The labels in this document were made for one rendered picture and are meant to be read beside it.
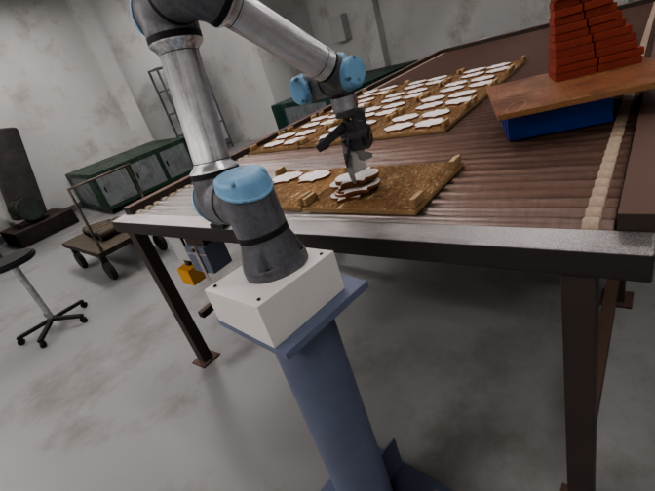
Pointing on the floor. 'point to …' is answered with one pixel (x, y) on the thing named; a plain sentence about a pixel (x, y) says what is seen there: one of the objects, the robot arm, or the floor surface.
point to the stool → (36, 295)
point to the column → (339, 404)
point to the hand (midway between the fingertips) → (356, 175)
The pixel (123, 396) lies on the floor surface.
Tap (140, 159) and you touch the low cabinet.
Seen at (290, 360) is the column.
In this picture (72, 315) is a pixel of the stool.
